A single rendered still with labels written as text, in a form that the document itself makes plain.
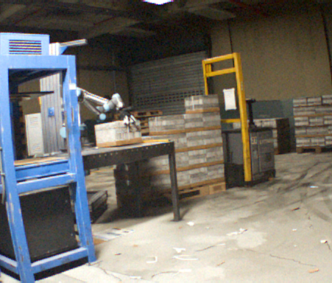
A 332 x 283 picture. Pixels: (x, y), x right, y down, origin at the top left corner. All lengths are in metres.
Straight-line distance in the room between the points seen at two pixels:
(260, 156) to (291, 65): 5.64
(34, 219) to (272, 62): 9.40
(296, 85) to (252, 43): 1.81
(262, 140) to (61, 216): 3.62
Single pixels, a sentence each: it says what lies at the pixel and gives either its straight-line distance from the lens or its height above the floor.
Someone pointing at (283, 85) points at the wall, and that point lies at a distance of 11.19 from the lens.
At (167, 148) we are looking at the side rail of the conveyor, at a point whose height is 0.74.
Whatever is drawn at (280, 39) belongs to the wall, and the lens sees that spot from 11.31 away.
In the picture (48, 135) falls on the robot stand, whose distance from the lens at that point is 4.64.
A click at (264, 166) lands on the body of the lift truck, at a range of 5.90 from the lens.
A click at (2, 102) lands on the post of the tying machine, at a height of 1.23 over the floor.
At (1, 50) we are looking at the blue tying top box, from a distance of 2.85.
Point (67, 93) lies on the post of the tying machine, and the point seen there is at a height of 1.27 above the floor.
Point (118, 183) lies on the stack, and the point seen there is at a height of 0.31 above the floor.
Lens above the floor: 1.02
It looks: 3 degrees down
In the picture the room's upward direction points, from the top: 5 degrees counter-clockwise
